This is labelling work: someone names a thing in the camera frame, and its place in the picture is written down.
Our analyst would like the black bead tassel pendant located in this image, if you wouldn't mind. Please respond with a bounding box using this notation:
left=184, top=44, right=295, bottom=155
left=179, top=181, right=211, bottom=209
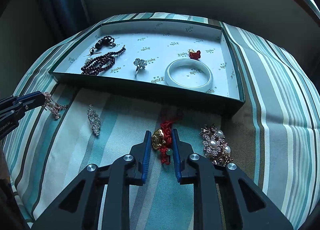
left=89, top=35, right=116, bottom=56

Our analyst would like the pearl flower brooch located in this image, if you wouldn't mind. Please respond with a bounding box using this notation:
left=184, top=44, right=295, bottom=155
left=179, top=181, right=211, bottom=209
left=199, top=123, right=234, bottom=167

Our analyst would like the dark green tray box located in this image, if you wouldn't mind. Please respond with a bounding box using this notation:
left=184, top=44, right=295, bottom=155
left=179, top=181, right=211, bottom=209
left=48, top=18, right=247, bottom=119

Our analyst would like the dark red bead bracelet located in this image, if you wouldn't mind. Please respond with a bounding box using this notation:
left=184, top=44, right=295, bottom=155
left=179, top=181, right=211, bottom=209
left=80, top=46, right=127, bottom=76

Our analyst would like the silver flower ring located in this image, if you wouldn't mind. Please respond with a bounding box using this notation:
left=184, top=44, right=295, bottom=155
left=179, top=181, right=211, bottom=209
left=134, top=58, right=147, bottom=78

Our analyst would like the white jade bangle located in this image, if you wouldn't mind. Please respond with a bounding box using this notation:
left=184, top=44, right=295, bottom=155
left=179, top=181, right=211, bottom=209
left=165, top=59, right=213, bottom=88

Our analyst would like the small red knot pendant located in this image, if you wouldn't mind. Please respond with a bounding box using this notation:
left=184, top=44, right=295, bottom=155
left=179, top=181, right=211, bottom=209
left=187, top=49, right=202, bottom=60

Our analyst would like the silver rhinestone brooch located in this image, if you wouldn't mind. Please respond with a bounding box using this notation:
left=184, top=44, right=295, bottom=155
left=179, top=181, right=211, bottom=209
left=87, top=104, right=101, bottom=136

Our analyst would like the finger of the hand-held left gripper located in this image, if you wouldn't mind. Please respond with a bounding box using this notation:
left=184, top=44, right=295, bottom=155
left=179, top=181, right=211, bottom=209
left=0, top=91, right=42, bottom=107
left=0, top=95, right=47, bottom=120

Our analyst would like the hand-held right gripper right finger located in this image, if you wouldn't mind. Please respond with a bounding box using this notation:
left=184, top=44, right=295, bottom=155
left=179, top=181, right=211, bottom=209
left=172, top=128, right=293, bottom=230

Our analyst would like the pink rhinestone chain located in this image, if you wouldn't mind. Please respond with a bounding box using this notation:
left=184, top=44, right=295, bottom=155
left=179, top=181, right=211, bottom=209
left=41, top=91, right=68, bottom=120

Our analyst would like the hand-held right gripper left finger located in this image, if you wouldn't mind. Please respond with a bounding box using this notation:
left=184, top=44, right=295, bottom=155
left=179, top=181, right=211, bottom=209
left=31, top=130, right=152, bottom=230

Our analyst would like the red cord gold pendant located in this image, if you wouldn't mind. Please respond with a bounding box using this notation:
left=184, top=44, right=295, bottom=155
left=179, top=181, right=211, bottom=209
left=151, top=108, right=183, bottom=166

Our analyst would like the blue curtain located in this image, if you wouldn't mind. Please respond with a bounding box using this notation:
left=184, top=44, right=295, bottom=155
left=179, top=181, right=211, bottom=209
left=37, top=0, right=91, bottom=42

